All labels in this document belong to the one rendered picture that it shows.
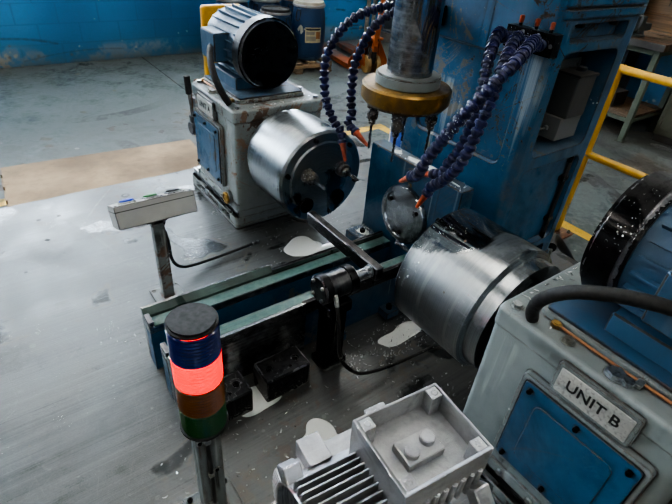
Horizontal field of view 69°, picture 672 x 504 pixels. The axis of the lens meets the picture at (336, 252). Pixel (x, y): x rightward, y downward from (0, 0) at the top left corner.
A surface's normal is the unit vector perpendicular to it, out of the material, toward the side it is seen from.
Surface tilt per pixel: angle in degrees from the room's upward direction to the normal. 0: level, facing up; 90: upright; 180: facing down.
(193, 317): 0
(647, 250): 67
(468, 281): 47
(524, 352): 90
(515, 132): 90
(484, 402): 90
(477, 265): 36
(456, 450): 0
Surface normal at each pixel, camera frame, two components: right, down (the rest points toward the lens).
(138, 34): 0.58, 0.50
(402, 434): 0.07, -0.82
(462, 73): -0.81, 0.29
